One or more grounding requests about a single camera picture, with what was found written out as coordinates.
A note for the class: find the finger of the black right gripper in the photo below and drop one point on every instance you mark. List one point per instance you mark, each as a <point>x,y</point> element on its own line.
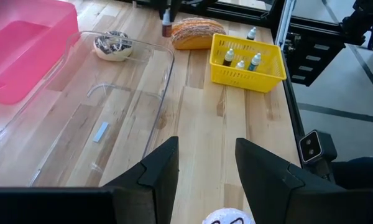
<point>176,7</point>
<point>161,7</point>

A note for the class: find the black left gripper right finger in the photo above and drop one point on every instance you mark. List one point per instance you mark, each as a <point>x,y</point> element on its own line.
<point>298,202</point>

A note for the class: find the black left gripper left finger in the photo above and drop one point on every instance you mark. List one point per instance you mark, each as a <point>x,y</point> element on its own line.
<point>81,205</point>

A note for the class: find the light brown dropper bottle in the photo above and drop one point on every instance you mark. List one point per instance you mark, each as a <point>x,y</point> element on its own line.
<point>167,29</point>

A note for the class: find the pink frosted toy donut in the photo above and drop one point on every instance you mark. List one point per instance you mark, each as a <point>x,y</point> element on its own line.
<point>227,217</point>

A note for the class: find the dark brown dropper bottle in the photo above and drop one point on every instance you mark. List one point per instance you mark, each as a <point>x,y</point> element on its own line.
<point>240,64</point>

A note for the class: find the seeded toy bread loaf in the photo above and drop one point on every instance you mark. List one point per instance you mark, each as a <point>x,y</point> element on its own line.
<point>196,34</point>

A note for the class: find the chocolate frosted toy donut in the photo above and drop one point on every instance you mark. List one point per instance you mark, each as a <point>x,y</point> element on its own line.
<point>112,53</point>

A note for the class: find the clear plastic bin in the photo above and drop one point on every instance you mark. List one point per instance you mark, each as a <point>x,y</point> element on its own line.
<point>81,124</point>

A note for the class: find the yellow plastic basket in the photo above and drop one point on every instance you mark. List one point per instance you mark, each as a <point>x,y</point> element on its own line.
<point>245,82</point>

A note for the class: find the pink plastic bin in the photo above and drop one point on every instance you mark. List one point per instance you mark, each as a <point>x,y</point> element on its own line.
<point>25,46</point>

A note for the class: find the black table-level camera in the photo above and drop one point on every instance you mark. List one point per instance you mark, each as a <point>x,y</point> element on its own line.
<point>311,146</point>

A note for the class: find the black slotted frame bracket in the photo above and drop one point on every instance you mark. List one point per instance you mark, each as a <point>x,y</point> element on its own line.
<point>314,62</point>

